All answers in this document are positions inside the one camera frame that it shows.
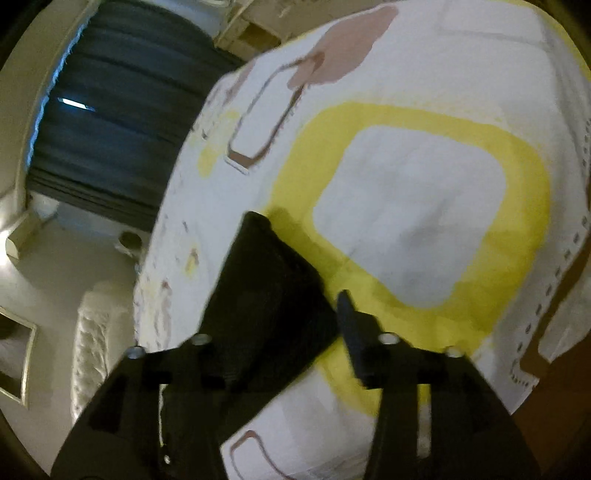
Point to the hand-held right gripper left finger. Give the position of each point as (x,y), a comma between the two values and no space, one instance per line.
(183,365)

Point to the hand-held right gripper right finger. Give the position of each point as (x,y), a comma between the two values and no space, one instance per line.
(361,341)

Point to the black pants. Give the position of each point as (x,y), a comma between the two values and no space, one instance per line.
(272,295)

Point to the white tufted headboard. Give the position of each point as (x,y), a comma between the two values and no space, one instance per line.
(94,341)

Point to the printed white yellow bed sheet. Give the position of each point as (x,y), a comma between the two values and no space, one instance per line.
(415,203)

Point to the dark pleated curtain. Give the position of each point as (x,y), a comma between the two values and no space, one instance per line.
(124,115)

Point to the cardboard box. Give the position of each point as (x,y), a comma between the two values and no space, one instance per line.
(258,32)

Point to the framed wall picture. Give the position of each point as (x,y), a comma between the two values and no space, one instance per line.
(25,364)

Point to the wall lamp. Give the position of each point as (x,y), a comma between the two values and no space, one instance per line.
(21,240)

